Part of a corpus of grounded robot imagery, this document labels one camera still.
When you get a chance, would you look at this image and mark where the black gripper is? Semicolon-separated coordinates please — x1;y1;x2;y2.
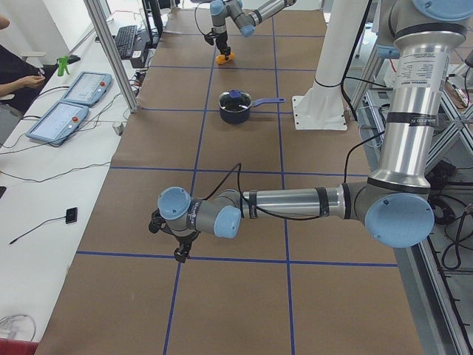
204;29;231;59
149;209;200;263

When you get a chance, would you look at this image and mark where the yellow corn cob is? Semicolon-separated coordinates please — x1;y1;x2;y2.
215;53;235;65

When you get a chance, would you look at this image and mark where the glass pot lid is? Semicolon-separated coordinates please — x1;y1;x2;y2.
219;89;252;112

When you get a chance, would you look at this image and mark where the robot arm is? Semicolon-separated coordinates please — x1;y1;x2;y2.
149;1;472;263
203;0;296;64

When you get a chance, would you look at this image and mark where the person's hand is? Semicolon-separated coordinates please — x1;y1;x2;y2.
22;75;46;89

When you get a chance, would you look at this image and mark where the blue saucepan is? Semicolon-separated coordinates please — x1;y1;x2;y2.
218;89;286;124

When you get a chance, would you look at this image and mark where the black keyboard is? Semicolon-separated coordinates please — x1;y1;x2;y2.
115;25;137;59

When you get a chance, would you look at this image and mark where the small black square pad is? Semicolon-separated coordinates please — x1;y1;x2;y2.
65;207;78;224

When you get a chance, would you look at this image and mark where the upper teach pendant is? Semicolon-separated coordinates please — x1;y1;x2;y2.
61;71;112;107

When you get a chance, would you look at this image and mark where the teach pendant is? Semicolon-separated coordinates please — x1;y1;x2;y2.
26;101;89;146
61;71;112;107

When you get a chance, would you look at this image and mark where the green clamp tool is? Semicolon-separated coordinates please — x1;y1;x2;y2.
57;55;69;77

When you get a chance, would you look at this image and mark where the lower teach pendant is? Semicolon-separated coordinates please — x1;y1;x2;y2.
26;101;89;146

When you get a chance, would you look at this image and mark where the aluminium frame post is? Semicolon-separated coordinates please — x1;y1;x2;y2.
84;0;138;113

